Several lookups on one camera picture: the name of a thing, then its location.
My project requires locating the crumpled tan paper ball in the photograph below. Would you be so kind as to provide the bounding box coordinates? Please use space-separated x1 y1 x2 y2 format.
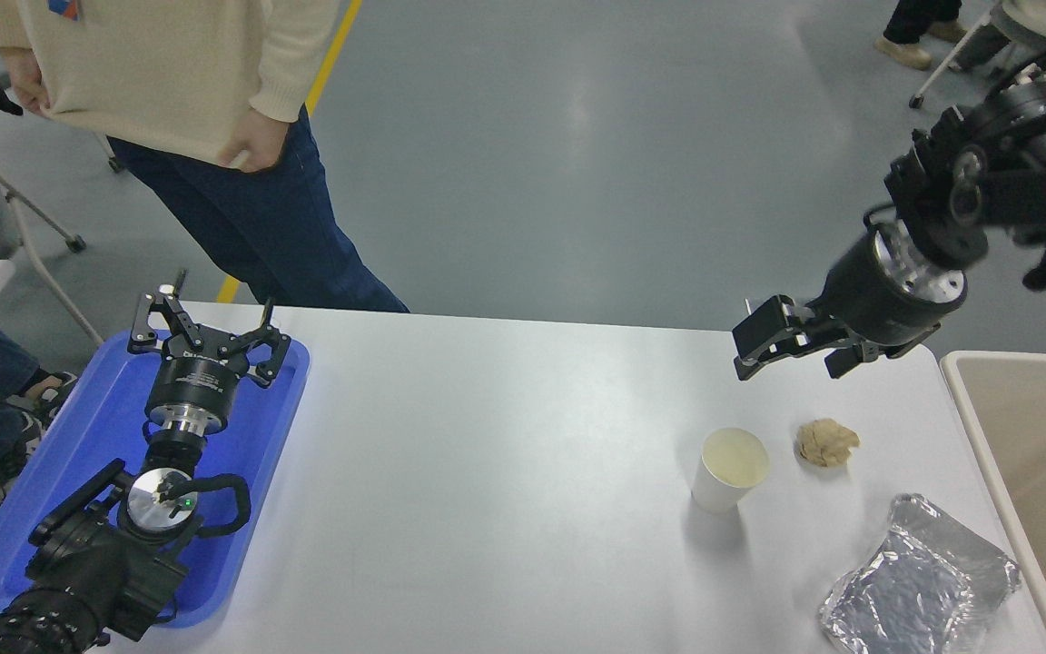
795 418 862 469

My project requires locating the blue plastic tray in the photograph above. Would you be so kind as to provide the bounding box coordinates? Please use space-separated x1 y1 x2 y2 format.
0 329 311 629

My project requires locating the person with tan shoes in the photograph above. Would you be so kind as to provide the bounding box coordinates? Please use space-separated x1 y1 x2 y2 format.
873 0 969 72

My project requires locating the standing person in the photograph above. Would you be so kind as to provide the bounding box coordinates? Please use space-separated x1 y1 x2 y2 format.
0 0 410 314

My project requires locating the standing person's left hand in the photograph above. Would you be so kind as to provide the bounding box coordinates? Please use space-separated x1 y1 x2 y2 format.
217 107 293 173

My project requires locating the crumpled silver foil tray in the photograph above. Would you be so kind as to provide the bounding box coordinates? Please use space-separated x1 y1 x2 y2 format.
817 493 1023 654

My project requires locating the white paper cup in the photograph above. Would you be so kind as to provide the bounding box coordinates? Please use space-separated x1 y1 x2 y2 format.
691 427 771 514

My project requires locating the standing person's right hand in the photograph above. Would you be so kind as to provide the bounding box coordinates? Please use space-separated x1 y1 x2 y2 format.
0 47 53 117

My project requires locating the grey seat wheeled chair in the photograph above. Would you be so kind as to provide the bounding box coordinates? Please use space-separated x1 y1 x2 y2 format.
92 132 130 175

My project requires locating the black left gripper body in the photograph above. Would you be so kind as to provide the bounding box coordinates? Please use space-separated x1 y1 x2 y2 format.
143 334 248 423

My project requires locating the seated person in background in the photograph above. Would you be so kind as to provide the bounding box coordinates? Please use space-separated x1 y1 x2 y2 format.
948 0 1046 74

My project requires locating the white frame wheeled chair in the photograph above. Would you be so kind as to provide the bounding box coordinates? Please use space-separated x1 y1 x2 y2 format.
0 127 104 346
909 5 1005 112

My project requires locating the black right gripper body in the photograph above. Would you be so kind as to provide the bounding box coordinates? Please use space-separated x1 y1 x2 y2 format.
804 229 943 362

